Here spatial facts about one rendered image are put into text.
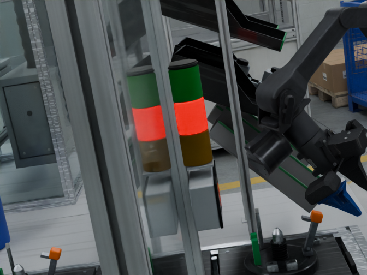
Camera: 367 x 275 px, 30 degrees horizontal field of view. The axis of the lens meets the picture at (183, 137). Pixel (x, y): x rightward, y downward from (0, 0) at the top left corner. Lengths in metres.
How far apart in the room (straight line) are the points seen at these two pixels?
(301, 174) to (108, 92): 1.22
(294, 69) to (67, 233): 1.02
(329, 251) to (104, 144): 0.99
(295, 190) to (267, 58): 3.88
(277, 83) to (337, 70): 5.22
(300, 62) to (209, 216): 0.34
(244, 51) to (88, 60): 4.87
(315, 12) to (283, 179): 8.73
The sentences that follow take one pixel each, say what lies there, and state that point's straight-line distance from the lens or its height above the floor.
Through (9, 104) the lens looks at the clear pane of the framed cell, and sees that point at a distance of 2.20.
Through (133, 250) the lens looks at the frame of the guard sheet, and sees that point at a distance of 0.46.
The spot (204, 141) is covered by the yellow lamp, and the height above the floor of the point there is 1.30.
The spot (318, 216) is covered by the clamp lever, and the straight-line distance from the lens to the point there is 1.30.
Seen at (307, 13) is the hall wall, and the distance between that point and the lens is 10.13.
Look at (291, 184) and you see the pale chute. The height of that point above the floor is 1.06.
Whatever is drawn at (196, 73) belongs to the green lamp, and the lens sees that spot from 1.01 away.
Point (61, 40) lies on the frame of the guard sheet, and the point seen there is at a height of 1.53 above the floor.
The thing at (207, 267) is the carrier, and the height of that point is 0.97.
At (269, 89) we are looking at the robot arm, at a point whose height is 1.33.
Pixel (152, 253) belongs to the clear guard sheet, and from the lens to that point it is 0.61.
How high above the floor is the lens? 1.57
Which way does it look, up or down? 15 degrees down
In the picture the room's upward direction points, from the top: 9 degrees counter-clockwise
